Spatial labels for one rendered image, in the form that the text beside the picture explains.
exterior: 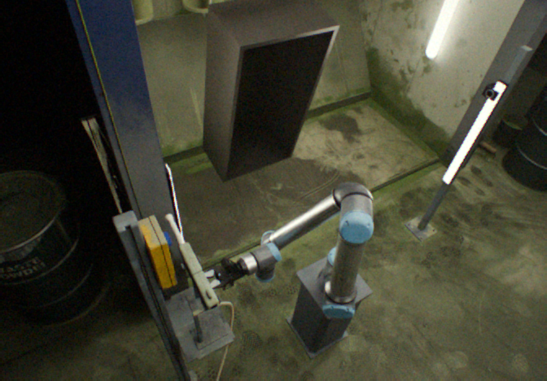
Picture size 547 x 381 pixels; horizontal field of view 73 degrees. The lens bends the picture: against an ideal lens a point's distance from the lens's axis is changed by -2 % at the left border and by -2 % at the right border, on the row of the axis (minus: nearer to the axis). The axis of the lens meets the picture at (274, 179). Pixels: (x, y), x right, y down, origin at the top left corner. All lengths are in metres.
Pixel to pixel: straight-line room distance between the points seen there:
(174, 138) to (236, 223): 0.96
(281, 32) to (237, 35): 0.23
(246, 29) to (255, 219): 1.62
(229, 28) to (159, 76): 1.55
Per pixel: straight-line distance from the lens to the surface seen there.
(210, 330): 1.83
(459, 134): 3.86
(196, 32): 3.55
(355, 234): 1.36
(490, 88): 2.54
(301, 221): 1.62
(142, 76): 1.41
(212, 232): 3.01
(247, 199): 3.21
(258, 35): 1.95
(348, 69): 4.30
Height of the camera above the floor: 2.50
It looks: 47 degrees down
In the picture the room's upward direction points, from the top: 6 degrees clockwise
